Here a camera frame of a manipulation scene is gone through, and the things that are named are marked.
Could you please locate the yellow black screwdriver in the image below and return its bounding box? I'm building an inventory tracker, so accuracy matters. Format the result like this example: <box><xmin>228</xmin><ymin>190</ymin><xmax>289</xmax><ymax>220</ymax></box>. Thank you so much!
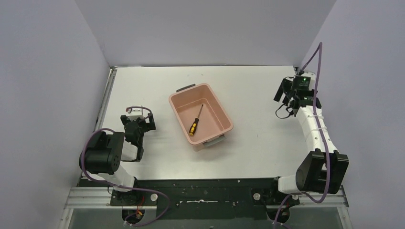
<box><xmin>189</xmin><ymin>104</ymin><xmax>204</xmax><ymax>136</ymax></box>

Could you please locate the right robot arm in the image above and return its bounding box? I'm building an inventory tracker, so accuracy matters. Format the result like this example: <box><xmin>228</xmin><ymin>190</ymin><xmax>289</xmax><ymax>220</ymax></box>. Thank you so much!
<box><xmin>274</xmin><ymin>75</ymin><xmax>349</xmax><ymax>194</ymax></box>

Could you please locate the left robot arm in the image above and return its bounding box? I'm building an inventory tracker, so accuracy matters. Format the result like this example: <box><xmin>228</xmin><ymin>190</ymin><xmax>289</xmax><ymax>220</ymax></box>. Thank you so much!
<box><xmin>79</xmin><ymin>113</ymin><xmax>156</xmax><ymax>205</ymax></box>

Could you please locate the pink plastic bin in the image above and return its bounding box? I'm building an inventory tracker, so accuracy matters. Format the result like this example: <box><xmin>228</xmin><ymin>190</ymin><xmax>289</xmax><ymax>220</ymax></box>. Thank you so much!
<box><xmin>169</xmin><ymin>83</ymin><xmax>234</xmax><ymax>151</ymax></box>

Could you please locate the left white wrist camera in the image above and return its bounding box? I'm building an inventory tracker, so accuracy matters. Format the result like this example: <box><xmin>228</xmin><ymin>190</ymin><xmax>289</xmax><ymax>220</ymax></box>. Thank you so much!
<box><xmin>126</xmin><ymin>106</ymin><xmax>144</xmax><ymax>121</ymax></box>

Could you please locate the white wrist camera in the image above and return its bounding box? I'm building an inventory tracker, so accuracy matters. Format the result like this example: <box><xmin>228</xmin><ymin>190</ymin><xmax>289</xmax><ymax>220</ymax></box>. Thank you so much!
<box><xmin>126</xmin><ymin>106</ymin><xmax>144</xmax><ymax>121</ymax></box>
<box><xmin>301</xmin><ymin>71</ymin><xmax>317</xmax><ymax>84</ymax></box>

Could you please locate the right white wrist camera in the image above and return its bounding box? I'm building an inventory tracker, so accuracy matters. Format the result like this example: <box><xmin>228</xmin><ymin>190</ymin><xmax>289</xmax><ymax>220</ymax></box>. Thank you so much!
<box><xmin>301</xmin><ymin>71</ymin><xmax>317</xmax><ymax>84</ymax></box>

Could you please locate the left side aluminium rail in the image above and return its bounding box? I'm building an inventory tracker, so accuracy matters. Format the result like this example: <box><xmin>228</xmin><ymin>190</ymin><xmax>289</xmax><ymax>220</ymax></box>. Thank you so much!
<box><xmin>94</xmin><ymin>67</ymin><xmax>117</xmax><ymax>130</ymax></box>

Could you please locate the aluminium frame rail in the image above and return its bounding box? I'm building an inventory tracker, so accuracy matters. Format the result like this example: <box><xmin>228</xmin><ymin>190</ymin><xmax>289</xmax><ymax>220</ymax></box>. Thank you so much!
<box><xmin>64</xmin><ymin>187</ymin><xmax>137</xmax><ymax>210</ymax></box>

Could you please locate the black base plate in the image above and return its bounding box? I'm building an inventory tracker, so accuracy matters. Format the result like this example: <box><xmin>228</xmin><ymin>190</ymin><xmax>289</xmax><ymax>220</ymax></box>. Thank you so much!
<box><xmin>107</xmin><ymin>178</ymin><xmax>300</xmax><ymax>224</ymax></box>

